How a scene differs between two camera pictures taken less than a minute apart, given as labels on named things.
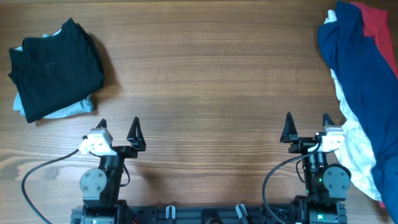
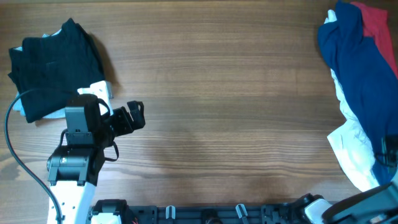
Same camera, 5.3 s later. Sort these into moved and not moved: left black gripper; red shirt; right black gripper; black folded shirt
Moved: right black gripper; left black gripper
Not moved: black folded shirt; red shirt
